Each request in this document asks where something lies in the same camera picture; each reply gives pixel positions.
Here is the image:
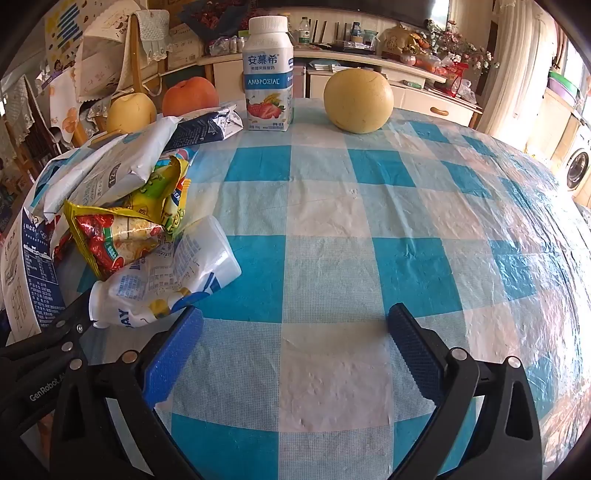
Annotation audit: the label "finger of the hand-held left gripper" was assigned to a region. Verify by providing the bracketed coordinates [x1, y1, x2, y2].
[0, 288, 98, 370]

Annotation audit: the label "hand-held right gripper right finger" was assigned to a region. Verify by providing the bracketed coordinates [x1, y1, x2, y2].
[387, 302, 543, 480]

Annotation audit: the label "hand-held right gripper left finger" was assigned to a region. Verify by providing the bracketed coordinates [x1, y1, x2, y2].
[50, 305, 206, 480]

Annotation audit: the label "white blue carton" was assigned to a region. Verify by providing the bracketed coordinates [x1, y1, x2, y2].
[0, 208, 70, 334]

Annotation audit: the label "crushed white plastic bottle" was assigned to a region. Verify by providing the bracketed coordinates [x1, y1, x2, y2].
[88, 215, 242, 329]

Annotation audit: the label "yellow red snack wrapper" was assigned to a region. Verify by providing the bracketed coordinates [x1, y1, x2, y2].
[55, 200, 178, 280]

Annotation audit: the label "white blue bag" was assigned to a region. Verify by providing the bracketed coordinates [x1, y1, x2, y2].
[28, 115, 183, 222]

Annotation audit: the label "crushed dark blue carton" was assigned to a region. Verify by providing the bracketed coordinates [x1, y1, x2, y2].
[164, 105, 245, 151]

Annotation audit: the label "yellow pear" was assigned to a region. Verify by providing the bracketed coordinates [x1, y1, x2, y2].
[323, 69, 394, 134]
[106, 92, 158, 134]

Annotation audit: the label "white washing machine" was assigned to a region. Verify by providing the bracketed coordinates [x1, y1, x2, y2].
[561, 124, 591, 208]

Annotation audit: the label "white television cabinet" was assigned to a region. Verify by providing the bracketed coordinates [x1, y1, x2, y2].
[198, 46, 483, 130]

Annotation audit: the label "red apple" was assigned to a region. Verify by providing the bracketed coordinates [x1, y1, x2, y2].
[161, 77, 219, 118]

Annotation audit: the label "wooden chair with cloth cover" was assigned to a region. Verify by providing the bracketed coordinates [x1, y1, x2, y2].
[74, 9, 171, 134]

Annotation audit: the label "white yogurt bottle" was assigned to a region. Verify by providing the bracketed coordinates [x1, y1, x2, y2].
[242, 15, 295, 132]

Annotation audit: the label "cream curtain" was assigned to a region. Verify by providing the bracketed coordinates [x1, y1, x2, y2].
[480, 0, 555, 139]

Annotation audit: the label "dried flower bouquet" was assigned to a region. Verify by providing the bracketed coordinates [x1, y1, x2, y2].
[425, 21, 499, 70]

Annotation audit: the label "dark blue wrapped bouquet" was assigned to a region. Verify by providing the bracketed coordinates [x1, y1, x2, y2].
[180, 0, 250, 38]

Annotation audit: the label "blue yellow wall stickers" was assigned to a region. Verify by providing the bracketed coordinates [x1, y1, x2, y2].
[44, 0, 107, 51]

